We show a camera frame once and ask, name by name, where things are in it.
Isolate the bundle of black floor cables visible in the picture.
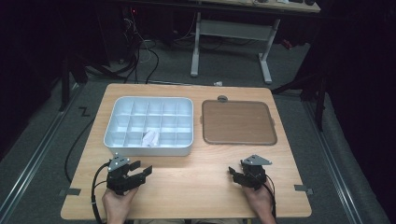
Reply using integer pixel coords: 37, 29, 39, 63
83, 18, 161, 85

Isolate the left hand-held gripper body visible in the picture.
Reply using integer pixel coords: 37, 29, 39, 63
106, 152, 138, 196

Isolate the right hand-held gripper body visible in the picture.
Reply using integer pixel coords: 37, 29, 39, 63
241, 154, 273, 191

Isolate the person's left hand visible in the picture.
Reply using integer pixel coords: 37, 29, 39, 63
102, 186, 139, 218

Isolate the grey tape piece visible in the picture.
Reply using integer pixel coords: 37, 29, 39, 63
59, 188, 82, 197
293, 184, 314, 196

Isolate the white compartment storage box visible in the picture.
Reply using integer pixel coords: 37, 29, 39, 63
103, 96, 194, 158

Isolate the white sock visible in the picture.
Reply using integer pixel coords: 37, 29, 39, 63
142, 130, 160, 147

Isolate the metal floor rail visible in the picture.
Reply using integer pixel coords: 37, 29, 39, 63
0, 83, 87, 224
302, 101, 365, 224

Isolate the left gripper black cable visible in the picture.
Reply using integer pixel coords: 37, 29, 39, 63
64, 118, 111, 224

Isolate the person's right hand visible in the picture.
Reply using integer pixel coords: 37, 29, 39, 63
242, 184, 276, 218

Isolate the black stand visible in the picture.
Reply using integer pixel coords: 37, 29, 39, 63
270, 62, 331, 132
59, 55, 90, 113

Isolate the white cable bundle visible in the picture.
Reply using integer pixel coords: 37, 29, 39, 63
123, 18, 157, 63

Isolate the brown square tray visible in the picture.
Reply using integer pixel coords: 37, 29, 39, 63
201, 99, 278, 147

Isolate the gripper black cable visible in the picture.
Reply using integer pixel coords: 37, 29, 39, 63
248, 172, 277, 220
64, 118, 111, 224

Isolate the desk with white legs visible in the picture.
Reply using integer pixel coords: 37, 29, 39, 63
190, 0, 321, 85

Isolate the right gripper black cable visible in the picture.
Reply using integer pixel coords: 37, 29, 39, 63
248, 172, 277, 220

